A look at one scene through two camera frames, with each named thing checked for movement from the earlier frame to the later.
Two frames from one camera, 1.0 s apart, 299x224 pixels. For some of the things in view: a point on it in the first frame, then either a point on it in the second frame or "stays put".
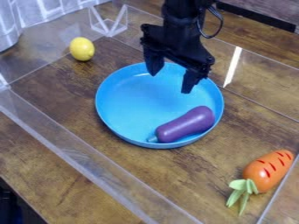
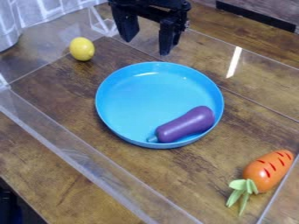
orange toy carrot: (260, 173) stays put
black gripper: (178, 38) → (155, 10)
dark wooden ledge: (285, 24) stays put
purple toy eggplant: (192, 123) stays put
